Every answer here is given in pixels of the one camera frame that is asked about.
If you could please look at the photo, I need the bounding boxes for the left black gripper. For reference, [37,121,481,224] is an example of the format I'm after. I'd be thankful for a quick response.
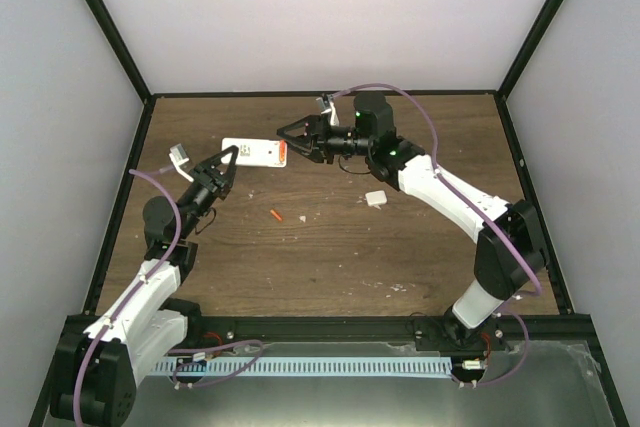
[178,147,241,240]

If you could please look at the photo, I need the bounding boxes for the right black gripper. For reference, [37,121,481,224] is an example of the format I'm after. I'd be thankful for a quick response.
[281,114,374,165]

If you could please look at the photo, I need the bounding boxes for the orange battery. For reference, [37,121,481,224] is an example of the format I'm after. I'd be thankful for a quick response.
[270,209,283,222]
[279,140,287,163]

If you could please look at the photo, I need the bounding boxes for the white remote control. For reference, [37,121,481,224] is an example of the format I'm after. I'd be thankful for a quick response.
[221,137,287,168]

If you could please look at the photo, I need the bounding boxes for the white battery cover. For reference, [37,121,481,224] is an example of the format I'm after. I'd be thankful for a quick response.
[365,190,388,208]

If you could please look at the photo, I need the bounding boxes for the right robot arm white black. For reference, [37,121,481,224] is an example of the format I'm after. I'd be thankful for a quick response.
[277,91,549,350]

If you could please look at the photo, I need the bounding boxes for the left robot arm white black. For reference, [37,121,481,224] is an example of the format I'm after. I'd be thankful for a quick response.
[50,145,239,426]

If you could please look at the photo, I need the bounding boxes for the metal front plate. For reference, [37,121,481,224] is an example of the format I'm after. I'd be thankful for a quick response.
[126,342,615,426]

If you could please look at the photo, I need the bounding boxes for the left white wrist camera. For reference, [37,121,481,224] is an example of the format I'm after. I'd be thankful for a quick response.
[169,144,193,183]

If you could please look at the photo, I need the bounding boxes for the light blue slotted cable duct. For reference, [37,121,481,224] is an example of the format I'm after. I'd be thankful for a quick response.
[148,357,452,379]

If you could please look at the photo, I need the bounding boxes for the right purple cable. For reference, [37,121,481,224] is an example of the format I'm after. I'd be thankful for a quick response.
[329,82,544,390]

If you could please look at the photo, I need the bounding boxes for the black aluminium frame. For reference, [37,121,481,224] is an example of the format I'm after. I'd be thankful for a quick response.
[28,0,630,426]

